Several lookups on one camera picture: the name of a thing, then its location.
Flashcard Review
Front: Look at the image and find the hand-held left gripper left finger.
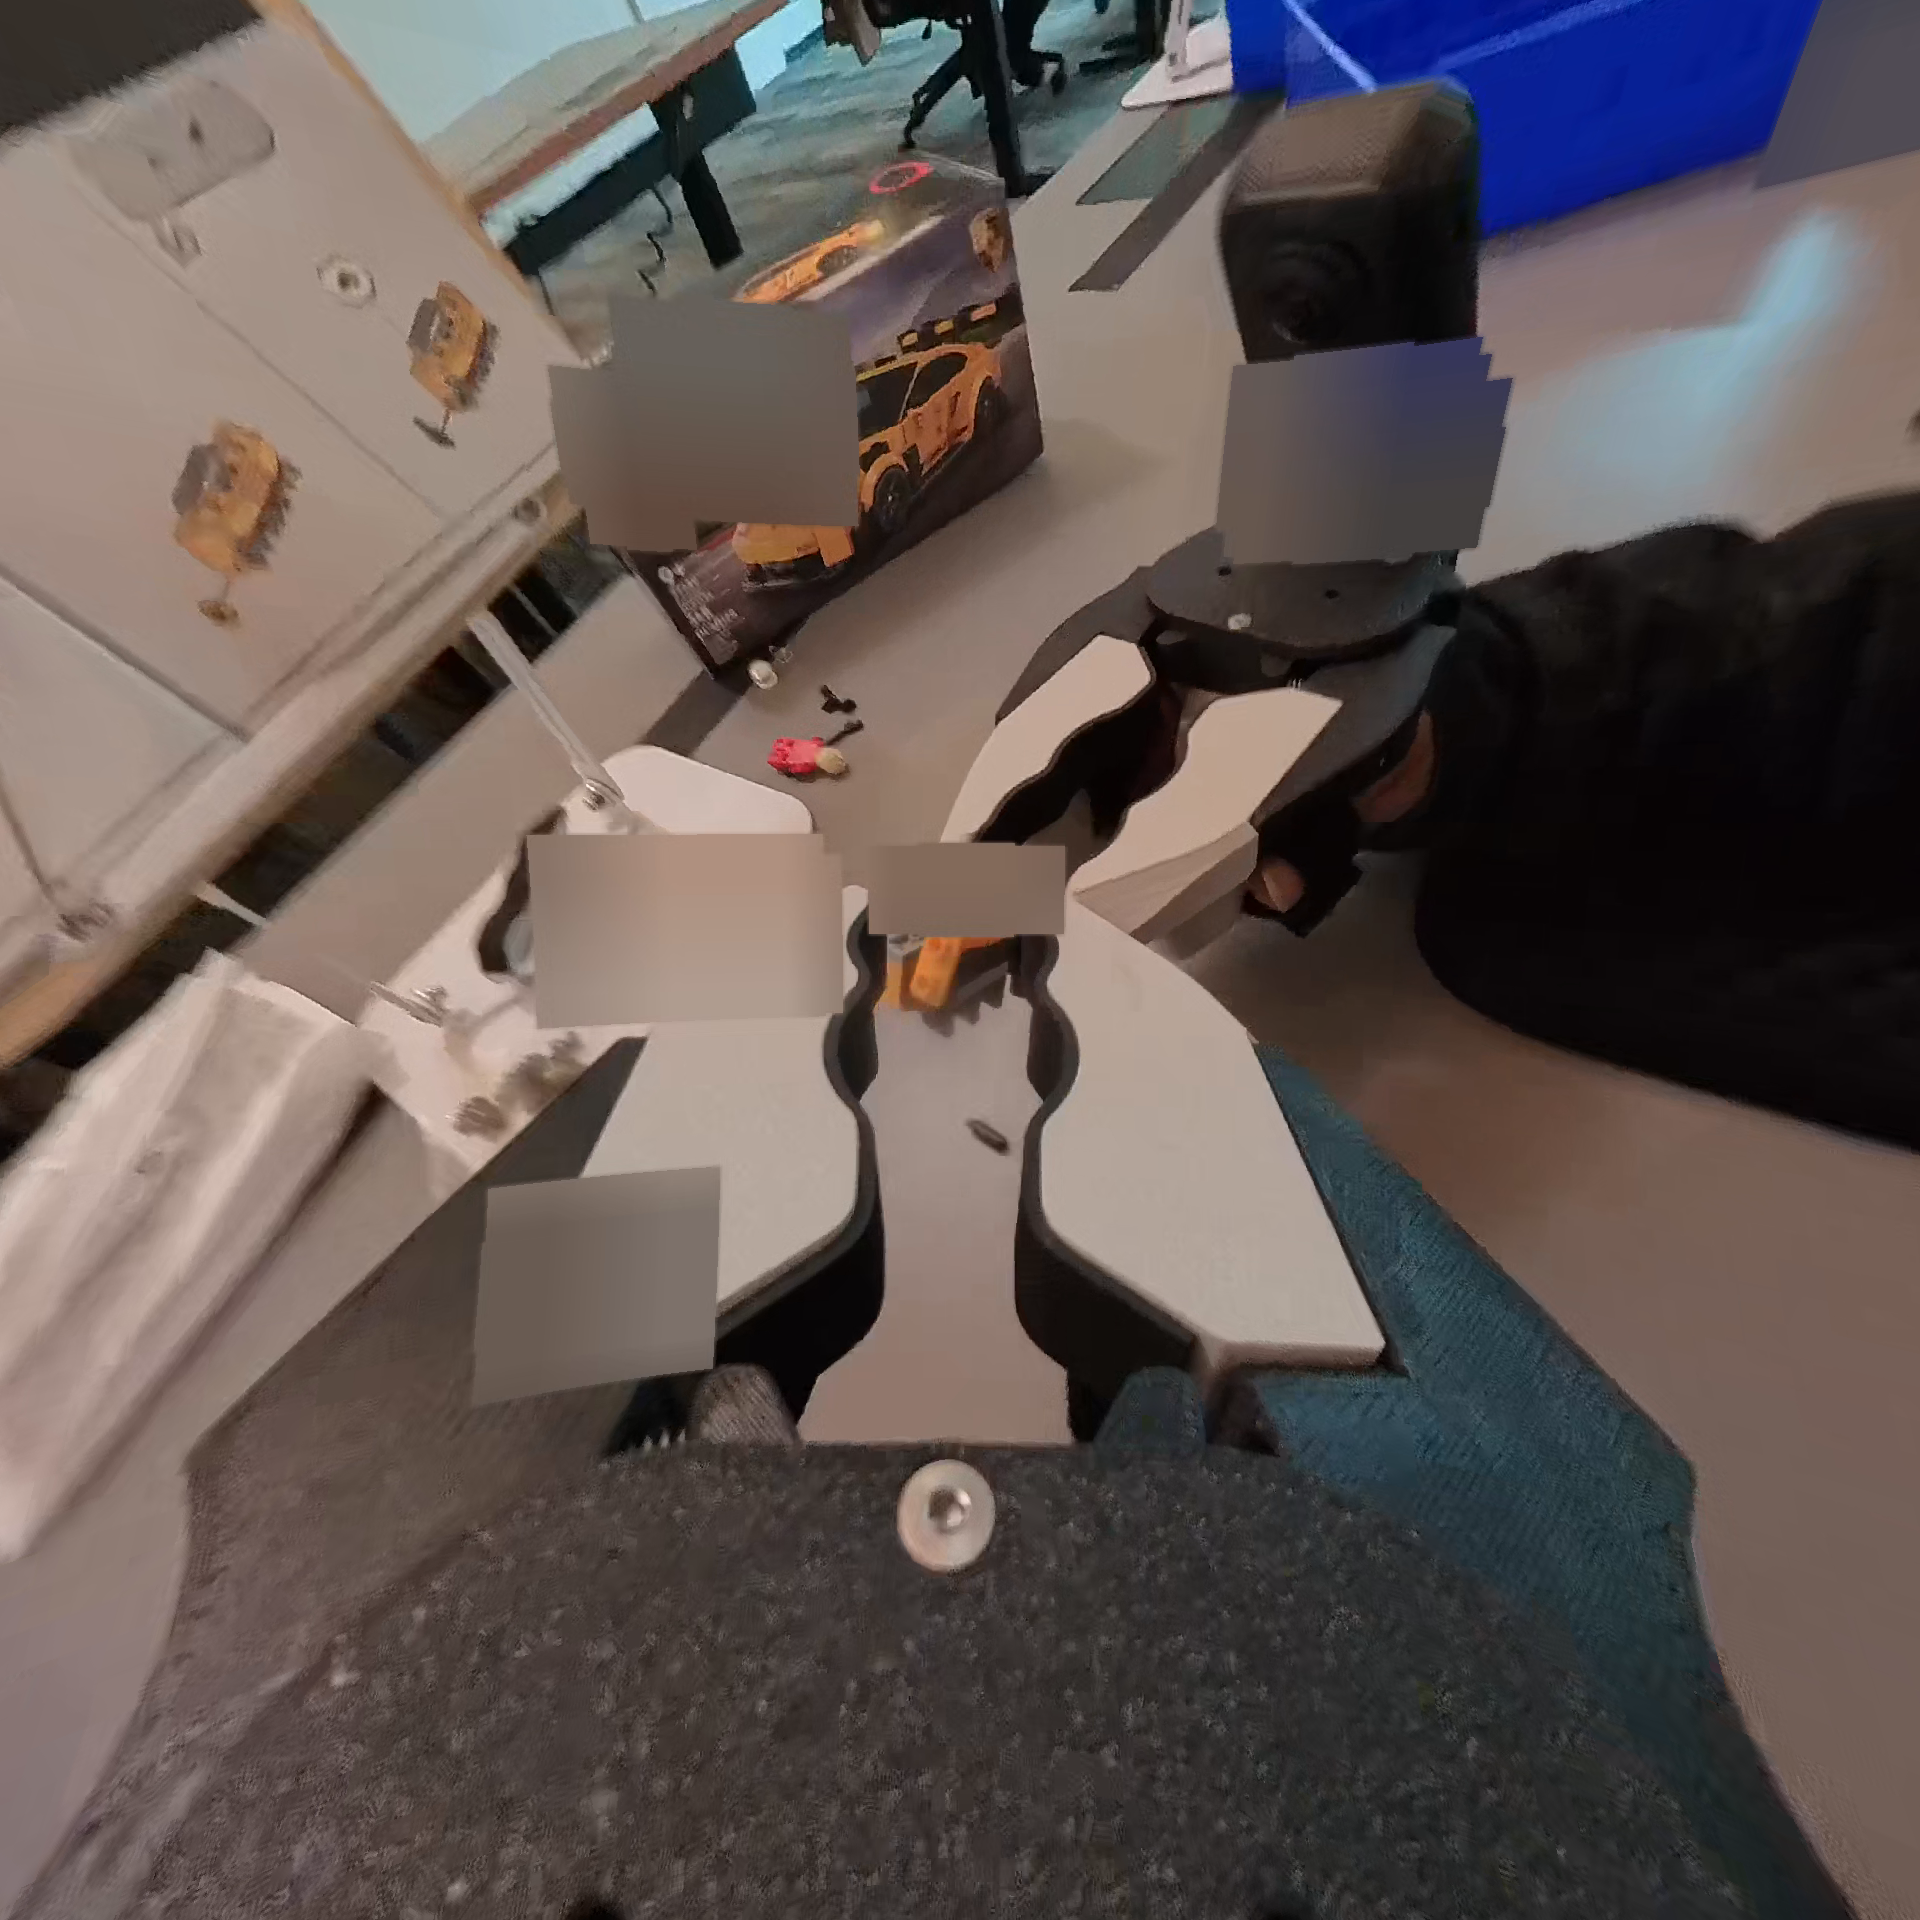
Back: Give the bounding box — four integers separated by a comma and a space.
573, 900, 887, 1337

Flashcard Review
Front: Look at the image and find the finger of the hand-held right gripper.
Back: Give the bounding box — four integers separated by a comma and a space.
1072, 688, 1340, 944
938, 632, 1164, 841

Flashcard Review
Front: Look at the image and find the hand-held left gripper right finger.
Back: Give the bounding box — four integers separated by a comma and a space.
1017, 900, 1386, 1374

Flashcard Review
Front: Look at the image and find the orange lego car section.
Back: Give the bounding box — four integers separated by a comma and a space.
873, 933, 1044, 1033

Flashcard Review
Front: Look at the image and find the person's right forearm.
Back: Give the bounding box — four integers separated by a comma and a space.
1410, 495, 1920, 1157

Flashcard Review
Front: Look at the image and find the black lego car box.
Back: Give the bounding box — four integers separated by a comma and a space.
615, 150, 1046, 688

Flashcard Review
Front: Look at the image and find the lego instruction booklet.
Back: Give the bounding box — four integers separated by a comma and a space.
0, 0, 589, 1038

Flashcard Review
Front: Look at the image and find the person's right hand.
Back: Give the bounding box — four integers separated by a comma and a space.
1241, 703, 1444, 941

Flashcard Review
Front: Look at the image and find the blue plastic bin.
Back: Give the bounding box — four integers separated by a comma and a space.
1226, 0, 1824, 237

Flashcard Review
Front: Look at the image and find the clear bag of black parts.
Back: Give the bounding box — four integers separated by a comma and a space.
450, 1027, 594, 1134

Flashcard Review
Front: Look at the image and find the white tray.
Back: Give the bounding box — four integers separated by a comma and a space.
359, 745, 817, 1157

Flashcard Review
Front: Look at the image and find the black office chair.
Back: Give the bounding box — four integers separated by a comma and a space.
839, 0, 1081, 110

